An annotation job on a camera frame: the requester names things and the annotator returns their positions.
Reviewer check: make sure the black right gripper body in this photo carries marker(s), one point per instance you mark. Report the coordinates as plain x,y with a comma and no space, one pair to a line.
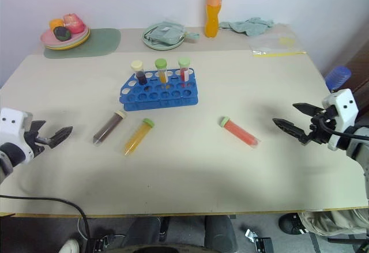
318,132

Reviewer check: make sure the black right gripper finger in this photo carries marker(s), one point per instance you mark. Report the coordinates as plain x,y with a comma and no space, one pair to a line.
310,109
289,127

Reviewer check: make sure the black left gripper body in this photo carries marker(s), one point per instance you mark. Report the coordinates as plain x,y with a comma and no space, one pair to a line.
39,142

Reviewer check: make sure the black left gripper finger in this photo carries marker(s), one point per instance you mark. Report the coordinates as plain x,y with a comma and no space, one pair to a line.
60,136
37,125

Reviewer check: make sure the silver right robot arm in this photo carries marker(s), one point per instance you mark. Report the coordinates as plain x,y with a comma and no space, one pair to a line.
359,149

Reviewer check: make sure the green cap red tube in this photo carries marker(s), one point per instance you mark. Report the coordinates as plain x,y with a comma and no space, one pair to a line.
240,133
184,68

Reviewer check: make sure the cream cap brown tube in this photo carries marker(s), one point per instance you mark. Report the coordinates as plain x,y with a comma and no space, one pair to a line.
109,127

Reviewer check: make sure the green cap yellow tube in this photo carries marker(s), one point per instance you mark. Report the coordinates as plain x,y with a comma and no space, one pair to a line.
138,137
161,70

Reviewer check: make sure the cream cap dark blue tube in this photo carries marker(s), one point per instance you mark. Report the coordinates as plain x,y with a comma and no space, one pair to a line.
141,75

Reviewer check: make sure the blue test tube rack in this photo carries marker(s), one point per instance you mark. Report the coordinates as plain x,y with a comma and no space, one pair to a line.
161,97

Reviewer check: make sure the blue bottle cap object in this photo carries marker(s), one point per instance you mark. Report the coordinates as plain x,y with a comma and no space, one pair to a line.
338,77

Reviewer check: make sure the dark brown cabinet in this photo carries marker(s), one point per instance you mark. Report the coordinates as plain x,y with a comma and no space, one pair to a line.
354,62

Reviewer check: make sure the clear plastic zip bag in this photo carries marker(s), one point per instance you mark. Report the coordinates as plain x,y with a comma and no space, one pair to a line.
274,44

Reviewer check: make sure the pink plate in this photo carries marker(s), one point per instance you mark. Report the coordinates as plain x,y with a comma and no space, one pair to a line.
47,37

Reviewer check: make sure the yellow plate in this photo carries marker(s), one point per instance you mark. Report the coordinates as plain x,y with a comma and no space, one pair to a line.
82,41

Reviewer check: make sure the dark toy fruit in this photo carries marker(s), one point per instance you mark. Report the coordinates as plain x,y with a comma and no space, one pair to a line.
62,33

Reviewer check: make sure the black shoe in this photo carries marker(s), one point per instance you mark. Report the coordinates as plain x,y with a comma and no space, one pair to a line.
289,224

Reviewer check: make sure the crumpled light green cloth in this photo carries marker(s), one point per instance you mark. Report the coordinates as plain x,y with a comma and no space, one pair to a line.
250,26

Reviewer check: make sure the green placemat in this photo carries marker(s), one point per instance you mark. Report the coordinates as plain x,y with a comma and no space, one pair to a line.
101,41

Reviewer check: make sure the orange toy fruit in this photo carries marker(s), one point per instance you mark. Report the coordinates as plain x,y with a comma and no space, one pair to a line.
56,23

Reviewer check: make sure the white shoe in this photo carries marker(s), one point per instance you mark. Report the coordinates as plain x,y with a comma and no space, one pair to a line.
69,246

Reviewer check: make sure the pink red toy fruit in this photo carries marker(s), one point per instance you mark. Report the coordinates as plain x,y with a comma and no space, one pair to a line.
73,22

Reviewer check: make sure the black box under table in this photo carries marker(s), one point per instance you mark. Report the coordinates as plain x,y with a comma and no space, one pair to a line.
263,245

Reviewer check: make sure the dark rounded shape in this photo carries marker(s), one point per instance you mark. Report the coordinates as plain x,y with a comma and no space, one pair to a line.
220,233

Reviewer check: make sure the orange drink plastic bottle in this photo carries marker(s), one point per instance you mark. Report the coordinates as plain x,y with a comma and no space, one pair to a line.
213,16

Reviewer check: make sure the folded light green pouch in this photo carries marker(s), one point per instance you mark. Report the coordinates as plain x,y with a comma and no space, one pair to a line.
165,34

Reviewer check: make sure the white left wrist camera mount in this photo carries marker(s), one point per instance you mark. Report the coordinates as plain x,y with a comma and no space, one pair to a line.
13,122

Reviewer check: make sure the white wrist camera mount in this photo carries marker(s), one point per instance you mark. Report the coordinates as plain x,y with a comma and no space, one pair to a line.
344,103
13,122

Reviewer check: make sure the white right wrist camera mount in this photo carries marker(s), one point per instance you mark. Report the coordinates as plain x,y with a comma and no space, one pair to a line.
344,103

